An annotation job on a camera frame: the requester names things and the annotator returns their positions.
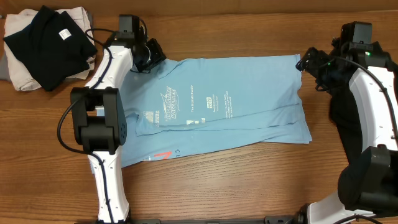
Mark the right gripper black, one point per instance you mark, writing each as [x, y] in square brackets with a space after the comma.
[310, 61]

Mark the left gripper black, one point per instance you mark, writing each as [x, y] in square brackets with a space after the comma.
[158, 55]

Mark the light blue printed t-shirt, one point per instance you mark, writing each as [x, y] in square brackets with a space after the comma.
[197, 106]

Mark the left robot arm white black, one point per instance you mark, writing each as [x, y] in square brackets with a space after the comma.
[99, 121]

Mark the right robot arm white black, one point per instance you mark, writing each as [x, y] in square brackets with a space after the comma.
[362, 81]

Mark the black garment pile right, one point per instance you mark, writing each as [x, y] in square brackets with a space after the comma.
[344, 113]

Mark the black folded shirt on stack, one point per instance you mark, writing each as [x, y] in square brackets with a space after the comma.
[52, 47]

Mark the grey folded garment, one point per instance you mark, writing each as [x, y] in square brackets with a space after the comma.
[3, 70]

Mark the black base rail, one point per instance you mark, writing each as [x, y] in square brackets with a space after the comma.
[284, 219]

